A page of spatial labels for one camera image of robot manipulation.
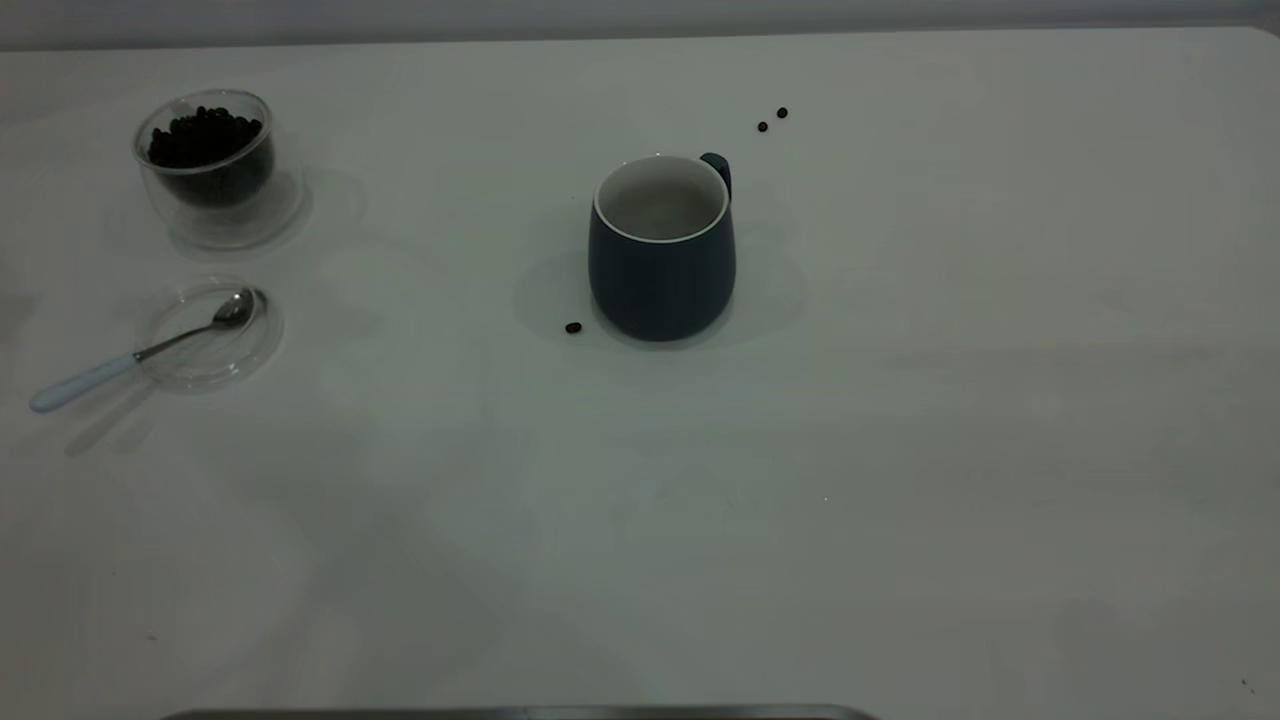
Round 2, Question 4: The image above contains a pile of coffee beans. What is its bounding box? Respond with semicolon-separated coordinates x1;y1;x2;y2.
147;105;275;208

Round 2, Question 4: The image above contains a clear glass saucer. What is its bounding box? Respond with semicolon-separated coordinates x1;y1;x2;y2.
135;280;285;393

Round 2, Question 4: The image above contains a dark grey mug white inside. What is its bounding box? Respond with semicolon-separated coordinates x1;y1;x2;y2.
587;152;738;343

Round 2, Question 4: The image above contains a metal spoon with white handle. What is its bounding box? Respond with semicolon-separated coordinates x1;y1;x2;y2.
28;288;257;414

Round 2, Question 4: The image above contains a clear double-wall glass cup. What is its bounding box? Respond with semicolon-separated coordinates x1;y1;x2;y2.
133;88;304;249

